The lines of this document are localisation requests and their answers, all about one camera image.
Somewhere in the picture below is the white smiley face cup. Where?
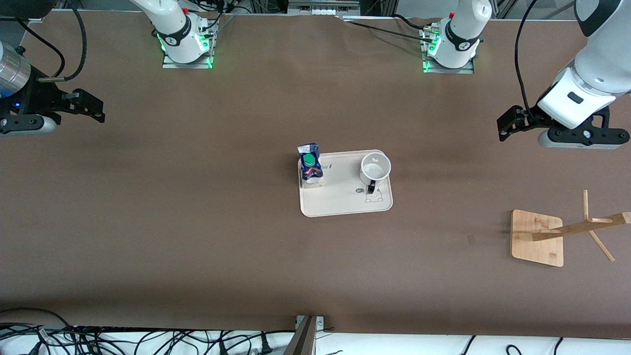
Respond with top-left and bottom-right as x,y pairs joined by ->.
359,152 -> 392,194

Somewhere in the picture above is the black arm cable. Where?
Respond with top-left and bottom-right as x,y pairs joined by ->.
15,0 -> 88,82
514,0 -> 539,116

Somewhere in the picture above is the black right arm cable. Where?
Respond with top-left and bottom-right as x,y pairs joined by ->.
15,0 -> 88,82

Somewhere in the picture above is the blue white milk carton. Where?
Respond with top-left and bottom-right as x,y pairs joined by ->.
297,143 -> 325,189

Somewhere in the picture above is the wooden cup rack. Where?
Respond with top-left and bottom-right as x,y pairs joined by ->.
511,190 -> 631,267

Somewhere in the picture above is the beige rabbit print tray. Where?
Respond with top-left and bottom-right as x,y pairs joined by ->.
298,149 -> 393,217

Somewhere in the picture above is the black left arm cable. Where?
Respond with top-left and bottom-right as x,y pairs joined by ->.
514,0 -> 539,116

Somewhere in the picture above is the aluminium profile bar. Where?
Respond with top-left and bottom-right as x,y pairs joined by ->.
283,316 -> 317,355

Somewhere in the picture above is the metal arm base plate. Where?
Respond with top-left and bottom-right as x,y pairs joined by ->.
162,22 -> 214,70
421,26 -> 475,74

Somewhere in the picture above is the white power strip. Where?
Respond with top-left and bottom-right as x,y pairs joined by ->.
287,0 -> 361,15

